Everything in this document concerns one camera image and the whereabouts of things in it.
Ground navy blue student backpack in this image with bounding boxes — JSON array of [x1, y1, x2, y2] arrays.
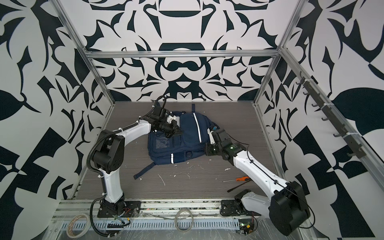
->
[[134, 104, 220, 180]]

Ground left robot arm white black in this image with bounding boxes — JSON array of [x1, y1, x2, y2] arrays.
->
[[86, 106, 182, 205]]

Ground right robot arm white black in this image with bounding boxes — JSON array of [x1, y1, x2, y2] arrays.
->
[[205, 129, 312, 236]]

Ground roll of clear tape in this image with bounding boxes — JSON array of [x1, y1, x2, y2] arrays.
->
[[66, 214, 91, 239]]

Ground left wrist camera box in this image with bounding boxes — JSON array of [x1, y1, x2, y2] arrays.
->
[[167, 114, 180, 125]]

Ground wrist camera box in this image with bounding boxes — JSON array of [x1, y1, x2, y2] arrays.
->
[[207, 129, 216, 145], [167, 114, 180, 125]]

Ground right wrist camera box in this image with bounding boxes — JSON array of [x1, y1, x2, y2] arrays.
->
[[207, 129, 216, 145]]

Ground orange handled screwdriver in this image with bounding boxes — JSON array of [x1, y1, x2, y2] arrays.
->
[[223, 176, 251, 183]]

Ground black handled screwdriver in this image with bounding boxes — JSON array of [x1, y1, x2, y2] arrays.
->
[[227, 180, 252, 193]]

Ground black corrugated cable conduit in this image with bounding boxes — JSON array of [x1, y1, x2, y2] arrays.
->
[[86, 121, 142, 176]]

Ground coiled grey cable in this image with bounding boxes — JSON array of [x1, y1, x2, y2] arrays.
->
[[174, 207, 195, 233]]

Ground black wall hook rail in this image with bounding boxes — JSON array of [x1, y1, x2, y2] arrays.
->
[[298, 73, 367, 159]]

